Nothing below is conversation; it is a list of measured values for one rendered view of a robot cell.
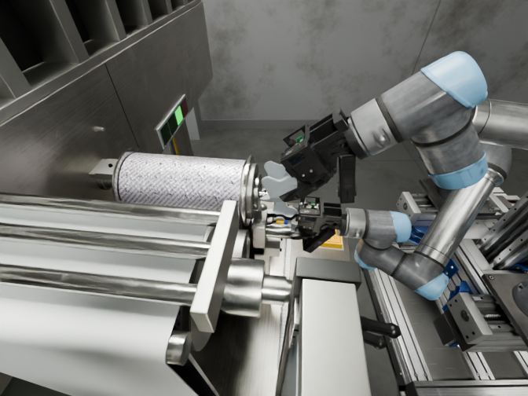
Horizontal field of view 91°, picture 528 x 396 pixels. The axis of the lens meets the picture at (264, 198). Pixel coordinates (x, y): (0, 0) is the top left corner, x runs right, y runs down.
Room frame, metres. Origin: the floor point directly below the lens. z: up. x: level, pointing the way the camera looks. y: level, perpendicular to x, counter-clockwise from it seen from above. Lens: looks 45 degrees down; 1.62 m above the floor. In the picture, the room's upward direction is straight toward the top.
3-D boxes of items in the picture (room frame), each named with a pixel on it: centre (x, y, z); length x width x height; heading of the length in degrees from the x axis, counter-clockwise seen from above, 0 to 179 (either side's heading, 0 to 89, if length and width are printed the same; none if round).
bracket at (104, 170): (0.43, 0.32, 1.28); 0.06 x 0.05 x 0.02; 84
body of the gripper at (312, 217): (0.43, -0.14, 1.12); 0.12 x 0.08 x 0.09; 83
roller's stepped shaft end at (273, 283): (0.14, -0.03, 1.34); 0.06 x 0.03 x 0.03; 84
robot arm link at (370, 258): (0.40, -0.31, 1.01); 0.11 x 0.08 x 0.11; 48
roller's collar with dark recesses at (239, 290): (0.14, 0.03, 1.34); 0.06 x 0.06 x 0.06; 84
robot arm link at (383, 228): (0.41, -0.30, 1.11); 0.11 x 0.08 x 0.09; 83
